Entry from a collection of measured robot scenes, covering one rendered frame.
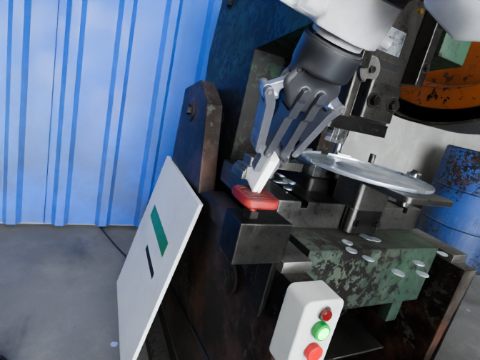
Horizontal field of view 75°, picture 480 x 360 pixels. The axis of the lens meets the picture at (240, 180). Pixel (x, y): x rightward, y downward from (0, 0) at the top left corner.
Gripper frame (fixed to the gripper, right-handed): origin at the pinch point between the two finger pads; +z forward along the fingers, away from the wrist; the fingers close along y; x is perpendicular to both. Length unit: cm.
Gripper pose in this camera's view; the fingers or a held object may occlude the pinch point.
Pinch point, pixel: (262, 169)
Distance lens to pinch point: 47.8
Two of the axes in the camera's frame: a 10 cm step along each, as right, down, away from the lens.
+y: 8.9, 0.8, 4.6
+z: -3.7, 7.1, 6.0
